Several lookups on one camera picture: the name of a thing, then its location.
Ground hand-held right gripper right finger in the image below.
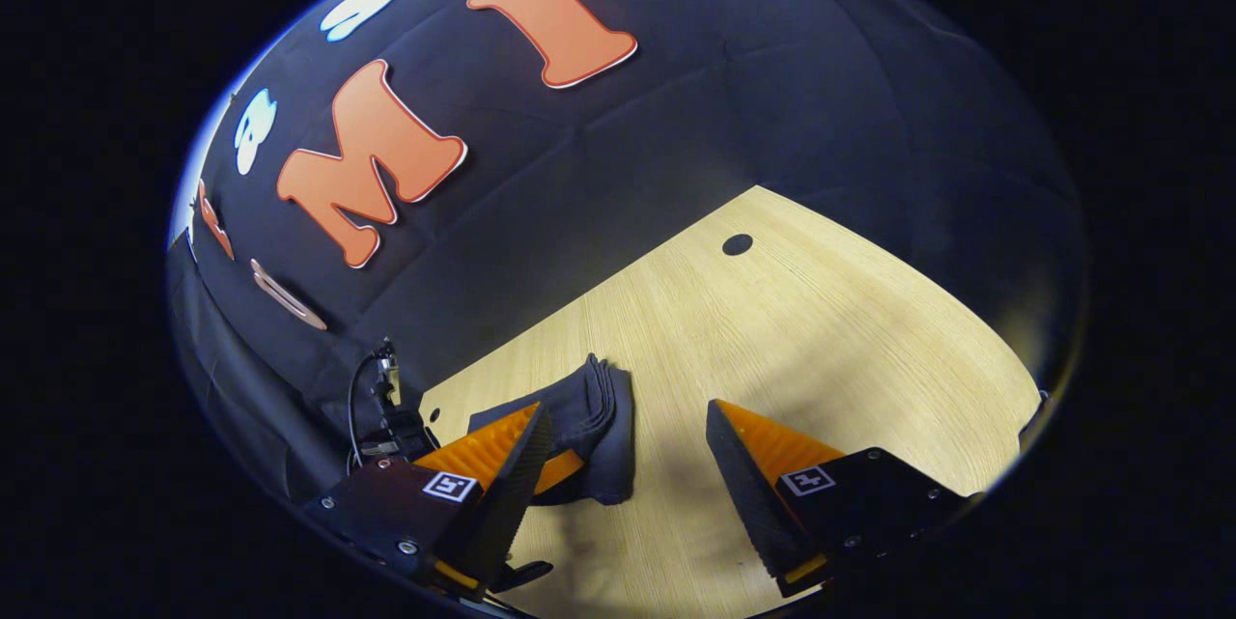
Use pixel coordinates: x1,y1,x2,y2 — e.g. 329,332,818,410
706,398,973,599

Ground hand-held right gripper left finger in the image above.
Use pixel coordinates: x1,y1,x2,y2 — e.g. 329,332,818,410
307,401,554,593

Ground dark blue jeans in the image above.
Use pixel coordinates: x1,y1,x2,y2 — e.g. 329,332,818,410
467,353,636,507

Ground black backdrop cloth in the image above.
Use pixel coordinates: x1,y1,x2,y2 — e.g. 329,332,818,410
166,0,1087,504

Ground black cable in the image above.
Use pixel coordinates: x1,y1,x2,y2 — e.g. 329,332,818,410
346,353,387,477

